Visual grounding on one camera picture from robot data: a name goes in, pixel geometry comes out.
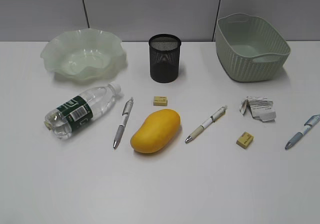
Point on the yellow mango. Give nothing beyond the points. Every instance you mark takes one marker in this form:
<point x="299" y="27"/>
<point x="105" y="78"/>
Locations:
<point x="158" y="129"/>

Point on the grey grip white pen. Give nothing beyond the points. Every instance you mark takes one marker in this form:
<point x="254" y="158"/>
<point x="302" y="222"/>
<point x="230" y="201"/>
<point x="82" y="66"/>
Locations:
<point x="125" y="115"/>

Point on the clear plastic water bottle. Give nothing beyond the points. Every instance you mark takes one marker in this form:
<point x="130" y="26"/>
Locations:
<point x="88" y="106"/>

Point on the white waste paper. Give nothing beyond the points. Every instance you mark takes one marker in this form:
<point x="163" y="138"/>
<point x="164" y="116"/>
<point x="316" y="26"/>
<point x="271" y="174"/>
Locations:
<point x="261" y="108"/>

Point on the blue grip pen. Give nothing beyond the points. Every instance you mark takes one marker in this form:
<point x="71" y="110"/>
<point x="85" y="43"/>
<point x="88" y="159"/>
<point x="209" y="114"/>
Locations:
<point x="308" y="125"/>

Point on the yellow eraser near holder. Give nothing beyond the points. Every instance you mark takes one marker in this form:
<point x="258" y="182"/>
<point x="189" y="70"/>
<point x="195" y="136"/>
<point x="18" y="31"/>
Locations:
<point x="160" y="101"/>

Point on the black mesh pen holder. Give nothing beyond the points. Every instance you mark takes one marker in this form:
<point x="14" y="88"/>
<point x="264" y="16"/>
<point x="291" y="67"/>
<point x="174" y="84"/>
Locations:
<point x="164" y="57"/>

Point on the beige grip white pen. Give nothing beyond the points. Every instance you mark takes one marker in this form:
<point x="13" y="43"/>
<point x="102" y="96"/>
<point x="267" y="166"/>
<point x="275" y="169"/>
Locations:
<point x="212" y="119"/>

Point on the translucent green wavy plate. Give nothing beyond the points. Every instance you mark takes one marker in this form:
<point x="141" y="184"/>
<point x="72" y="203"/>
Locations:
<point x="85" y="55"/>

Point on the yellow eraser right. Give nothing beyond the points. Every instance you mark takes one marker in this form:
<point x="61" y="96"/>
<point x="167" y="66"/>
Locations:
<point x="245" y="140"/>

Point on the light green plastic basket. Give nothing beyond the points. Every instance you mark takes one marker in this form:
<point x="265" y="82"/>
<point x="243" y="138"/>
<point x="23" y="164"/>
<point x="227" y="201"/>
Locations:
<point x="249" y="48"/>

